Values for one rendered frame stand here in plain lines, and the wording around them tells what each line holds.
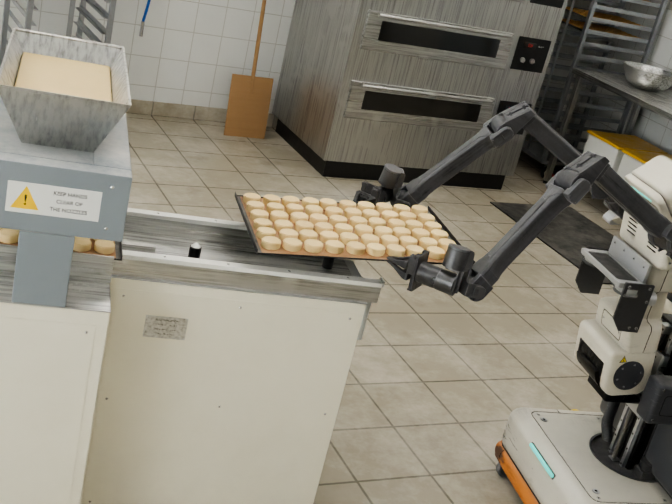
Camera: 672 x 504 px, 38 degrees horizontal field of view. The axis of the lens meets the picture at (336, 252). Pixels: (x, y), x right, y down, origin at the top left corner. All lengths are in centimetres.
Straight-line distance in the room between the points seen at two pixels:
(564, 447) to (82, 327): 178
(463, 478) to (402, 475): 24
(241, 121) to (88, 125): 453
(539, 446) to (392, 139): 338
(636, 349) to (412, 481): 92
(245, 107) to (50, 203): 461
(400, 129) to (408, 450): 317
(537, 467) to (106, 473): 144
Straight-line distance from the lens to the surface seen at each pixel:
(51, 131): 233
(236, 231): 285
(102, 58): 280
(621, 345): 320
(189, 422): 278
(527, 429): 354
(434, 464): 368
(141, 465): 285
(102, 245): 251
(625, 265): 316
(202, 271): 257
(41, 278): 234
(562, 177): 265
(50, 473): 262
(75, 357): 243
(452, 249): 251
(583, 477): 337
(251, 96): 679
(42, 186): 225
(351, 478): 347
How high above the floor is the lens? 194
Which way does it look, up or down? 22 degrees down
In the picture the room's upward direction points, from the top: 14 degrees clockwise
